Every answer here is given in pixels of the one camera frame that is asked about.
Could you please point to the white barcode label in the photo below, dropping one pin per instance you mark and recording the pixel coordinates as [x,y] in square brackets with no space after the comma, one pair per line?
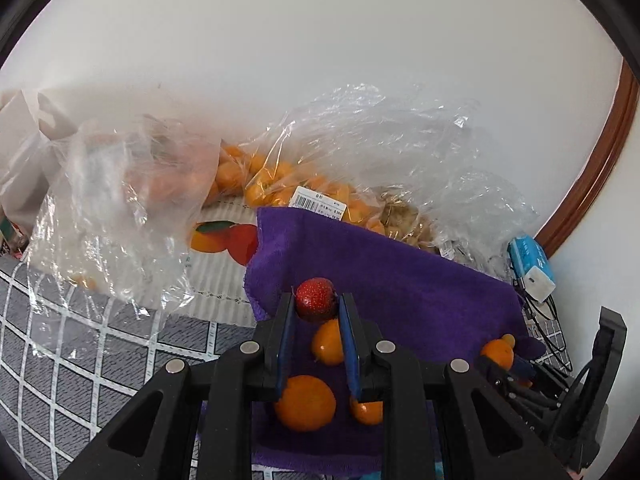
[319,203]

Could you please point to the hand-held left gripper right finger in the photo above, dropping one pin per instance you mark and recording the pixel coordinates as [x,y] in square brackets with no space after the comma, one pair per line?
[351,355]

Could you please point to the large clear plastic bag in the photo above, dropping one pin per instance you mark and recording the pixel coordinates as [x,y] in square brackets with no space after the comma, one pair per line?
[400,150]

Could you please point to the red strawberry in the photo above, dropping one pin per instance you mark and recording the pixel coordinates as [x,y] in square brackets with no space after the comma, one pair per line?
[315,300]

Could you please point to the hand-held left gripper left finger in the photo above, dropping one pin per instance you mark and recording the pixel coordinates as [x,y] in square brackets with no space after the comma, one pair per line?
[284,355]

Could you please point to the white charger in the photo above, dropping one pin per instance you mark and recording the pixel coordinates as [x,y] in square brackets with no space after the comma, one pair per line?
[537,284]

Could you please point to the blue and white box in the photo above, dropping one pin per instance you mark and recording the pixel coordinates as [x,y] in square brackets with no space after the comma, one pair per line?
[529,255]

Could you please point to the pile of small oranges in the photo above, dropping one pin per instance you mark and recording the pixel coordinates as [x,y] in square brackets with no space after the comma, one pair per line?
[270,180]

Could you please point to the large orange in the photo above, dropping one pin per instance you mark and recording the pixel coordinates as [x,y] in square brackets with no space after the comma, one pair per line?
[305,404]

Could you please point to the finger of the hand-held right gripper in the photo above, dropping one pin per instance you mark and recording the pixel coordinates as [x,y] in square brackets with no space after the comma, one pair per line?
[542,377]
[520,391]

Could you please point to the white plastic bag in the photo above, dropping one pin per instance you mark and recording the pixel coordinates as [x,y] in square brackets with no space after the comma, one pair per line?
[27,155]

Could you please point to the purple towel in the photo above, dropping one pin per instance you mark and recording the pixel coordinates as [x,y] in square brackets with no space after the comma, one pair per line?
[400,285]

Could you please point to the wooden door frame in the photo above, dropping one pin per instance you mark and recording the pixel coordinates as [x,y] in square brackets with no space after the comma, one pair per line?
[600,160]

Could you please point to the fruit-print placemat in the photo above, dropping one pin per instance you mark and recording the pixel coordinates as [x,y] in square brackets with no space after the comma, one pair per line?
[220,245]

